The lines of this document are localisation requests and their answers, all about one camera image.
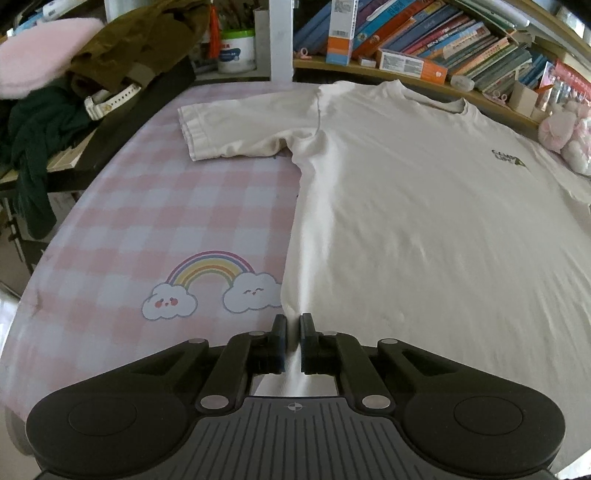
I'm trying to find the usmile white orange box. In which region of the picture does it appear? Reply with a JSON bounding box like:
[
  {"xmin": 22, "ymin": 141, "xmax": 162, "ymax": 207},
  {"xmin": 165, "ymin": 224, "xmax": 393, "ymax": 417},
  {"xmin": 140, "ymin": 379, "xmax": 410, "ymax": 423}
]
[{"xmin": 325, "ymin": 0, "xmax": 359, "ymax": 66}]

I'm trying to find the cream white t-shirt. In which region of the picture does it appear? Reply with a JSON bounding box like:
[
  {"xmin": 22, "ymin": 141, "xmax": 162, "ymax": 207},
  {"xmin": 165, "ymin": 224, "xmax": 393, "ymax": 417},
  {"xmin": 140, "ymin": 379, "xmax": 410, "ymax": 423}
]
[{"xmin": 178, "ymin": 81, "xmax": 590, "ymax": 468}]

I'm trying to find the white orange flat box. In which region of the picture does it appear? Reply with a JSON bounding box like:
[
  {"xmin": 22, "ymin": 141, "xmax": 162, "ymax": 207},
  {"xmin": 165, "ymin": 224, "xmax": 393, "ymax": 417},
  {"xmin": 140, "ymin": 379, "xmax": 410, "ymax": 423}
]
[{"xmin": 377, "ymin": 49, "xmax": 448, "ymax": 85}]

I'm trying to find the pink checkered desk mat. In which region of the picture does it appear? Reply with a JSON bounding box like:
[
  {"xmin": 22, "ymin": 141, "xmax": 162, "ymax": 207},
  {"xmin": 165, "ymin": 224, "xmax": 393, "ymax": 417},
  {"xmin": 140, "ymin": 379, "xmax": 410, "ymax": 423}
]
[{"xmin": 1, "ymin": 84, "xmax": 315, "ymax": 416}]

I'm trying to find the white pink plush bunny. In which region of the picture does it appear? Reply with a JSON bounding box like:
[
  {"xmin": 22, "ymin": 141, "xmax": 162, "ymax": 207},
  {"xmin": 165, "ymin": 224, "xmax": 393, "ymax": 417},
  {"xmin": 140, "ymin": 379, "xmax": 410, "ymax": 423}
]
[{"xmin": 538, "ymin": 100, "xmax": 590, "ymax": 177}]

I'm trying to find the beige pen holder box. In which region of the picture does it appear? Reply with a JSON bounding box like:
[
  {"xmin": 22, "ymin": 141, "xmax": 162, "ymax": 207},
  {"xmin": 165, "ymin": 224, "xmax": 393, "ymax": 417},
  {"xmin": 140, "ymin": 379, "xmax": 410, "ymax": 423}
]
[{"xmin": 508, "ymin": 81, "xmax": 538, "ymax": 117}]

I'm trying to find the white tub green lid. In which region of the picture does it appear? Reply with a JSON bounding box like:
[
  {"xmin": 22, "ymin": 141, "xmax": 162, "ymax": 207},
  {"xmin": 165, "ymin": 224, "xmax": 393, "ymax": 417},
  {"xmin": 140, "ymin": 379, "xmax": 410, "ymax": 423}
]
[{"xmin": 217, "ymin": 29, "xmax": 256, "ymax": 74}]

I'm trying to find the red book stack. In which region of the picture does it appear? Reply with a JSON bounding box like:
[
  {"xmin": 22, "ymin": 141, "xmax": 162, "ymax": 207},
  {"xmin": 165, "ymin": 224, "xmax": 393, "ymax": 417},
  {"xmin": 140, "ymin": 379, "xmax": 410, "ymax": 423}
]
[{"xmin": 539, "ymin": 60, "xmax": 590, "ymax": 104}]

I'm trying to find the white wooden bookshelf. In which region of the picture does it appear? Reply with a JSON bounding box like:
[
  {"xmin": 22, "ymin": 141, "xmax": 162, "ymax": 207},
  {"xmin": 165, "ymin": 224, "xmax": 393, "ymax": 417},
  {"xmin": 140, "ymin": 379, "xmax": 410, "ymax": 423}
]
[{"xmin": 197, "ymin": 1, "xmax": 590, "ymax": 129}]

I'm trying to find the olive brown bag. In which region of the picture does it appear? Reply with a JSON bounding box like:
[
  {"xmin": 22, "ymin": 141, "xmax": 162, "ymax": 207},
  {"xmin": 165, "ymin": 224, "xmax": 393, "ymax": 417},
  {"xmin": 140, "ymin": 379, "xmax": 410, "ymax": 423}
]
[{"xmin": 66, "ymin": 1, "xmax": 211, "ymax": 97}]

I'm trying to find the pink fluffy cushion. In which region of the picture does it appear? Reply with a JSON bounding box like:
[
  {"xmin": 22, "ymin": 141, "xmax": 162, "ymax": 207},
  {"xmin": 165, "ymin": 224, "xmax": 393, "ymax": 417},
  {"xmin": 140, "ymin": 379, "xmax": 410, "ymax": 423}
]
[{"xmin": 1, "ymin": 18, "xmax": 104, "ymax": 99}]

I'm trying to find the white wristwatch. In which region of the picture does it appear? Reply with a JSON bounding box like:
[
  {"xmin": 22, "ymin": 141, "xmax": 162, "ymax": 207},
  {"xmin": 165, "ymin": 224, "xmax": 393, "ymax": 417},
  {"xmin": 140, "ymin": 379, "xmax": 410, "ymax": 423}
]
[{"xmin": 84, "ymin": 83, "xmax": 142, "ymax": 121}]

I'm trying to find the row of leaning books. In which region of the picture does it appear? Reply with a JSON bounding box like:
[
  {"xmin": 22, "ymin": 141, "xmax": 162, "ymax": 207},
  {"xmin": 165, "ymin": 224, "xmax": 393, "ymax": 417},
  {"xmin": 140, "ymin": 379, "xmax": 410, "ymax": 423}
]
[{"xmin": 294, "ymin": 1, "xmax": 550, "ymax": 96}]

